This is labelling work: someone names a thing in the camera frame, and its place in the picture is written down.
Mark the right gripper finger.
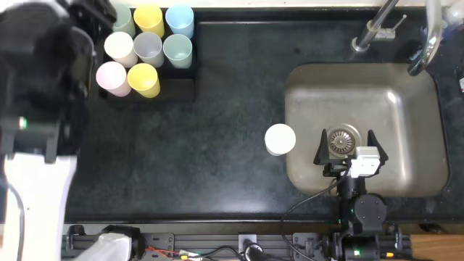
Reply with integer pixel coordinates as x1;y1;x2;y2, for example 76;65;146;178
367;129;389;164
313;128;331;166

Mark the yellow cup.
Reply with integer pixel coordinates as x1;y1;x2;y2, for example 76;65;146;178
133;4;165;38
127;62;161;99

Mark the steel tap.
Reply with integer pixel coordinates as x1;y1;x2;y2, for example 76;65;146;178
350;0;445;77

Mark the black tray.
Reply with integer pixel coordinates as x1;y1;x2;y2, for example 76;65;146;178
98;7;199;102

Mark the green cup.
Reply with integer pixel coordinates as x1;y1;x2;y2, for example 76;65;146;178
162;33;194;70
112;4;136;37

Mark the grey cup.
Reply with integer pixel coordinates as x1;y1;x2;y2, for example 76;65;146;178
133;31;165;69

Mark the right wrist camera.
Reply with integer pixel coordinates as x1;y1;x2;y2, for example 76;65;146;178
349;146;381;178

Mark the blue cup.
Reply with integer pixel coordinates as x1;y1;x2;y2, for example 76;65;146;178
165;4;195;39

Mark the pink cup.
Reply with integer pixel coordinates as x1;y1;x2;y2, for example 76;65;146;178
95;61;132;98

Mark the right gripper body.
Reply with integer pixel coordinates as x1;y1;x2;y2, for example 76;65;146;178
323;162;352;178

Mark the blue soap bottle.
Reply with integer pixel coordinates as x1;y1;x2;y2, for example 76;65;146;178
419;1;464;43

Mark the white cup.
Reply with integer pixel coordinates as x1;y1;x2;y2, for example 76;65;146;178
104;31;138;69
264;123;297;157

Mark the mounting rail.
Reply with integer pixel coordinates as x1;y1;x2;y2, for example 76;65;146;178
61;224;414;261

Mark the steel sink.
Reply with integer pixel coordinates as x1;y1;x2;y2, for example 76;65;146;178
283;62;450;199

